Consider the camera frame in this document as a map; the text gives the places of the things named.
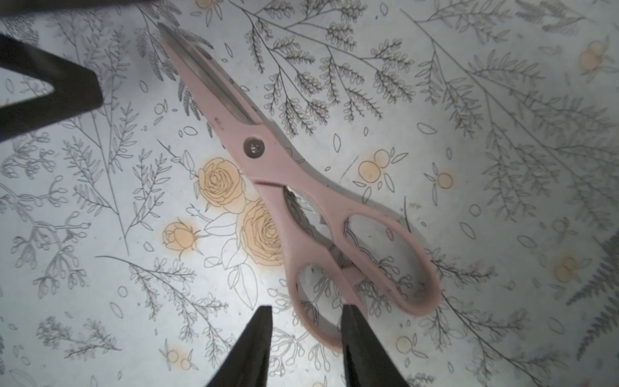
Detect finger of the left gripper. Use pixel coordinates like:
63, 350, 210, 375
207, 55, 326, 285
0, 32, 105, 144

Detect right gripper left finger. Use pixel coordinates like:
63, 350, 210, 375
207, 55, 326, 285
207, 306, 272, 387

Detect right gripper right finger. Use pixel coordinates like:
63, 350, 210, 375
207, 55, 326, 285
341, 304, 408, 387

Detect pink scissors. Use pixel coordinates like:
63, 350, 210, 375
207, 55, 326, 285
157, 23, 441, 351

